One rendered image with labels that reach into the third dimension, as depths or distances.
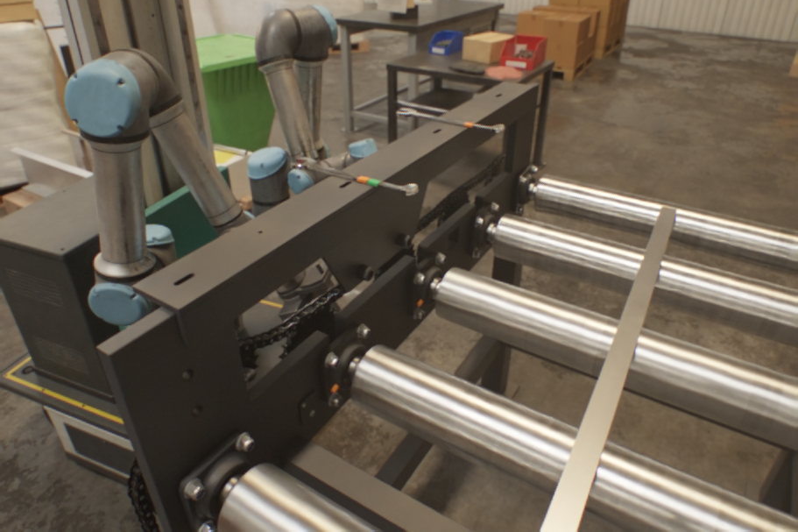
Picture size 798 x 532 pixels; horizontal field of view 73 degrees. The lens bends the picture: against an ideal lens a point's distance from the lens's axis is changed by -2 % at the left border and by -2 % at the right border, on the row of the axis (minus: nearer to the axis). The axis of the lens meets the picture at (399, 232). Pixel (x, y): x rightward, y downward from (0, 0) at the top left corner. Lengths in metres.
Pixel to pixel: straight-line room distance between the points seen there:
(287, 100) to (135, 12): 0.41
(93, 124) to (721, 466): 2.05
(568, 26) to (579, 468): 6.00
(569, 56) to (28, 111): 5.12
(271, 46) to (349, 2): 6.34
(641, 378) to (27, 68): 3.71
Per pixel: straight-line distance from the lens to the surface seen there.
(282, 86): 1.51
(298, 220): 0.84
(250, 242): 0.80
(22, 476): 2.29
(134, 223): 1.17
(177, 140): 1.20
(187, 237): 1.61
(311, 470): 0.98
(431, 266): 1.21
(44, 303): 1.81
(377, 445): 2.02
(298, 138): 1.51
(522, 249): 1.36
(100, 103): 1.04
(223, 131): 3.60
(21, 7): 4.06
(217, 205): 1.24
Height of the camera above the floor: 1.56
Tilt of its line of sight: 29 degrees down
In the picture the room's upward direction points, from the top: straight up
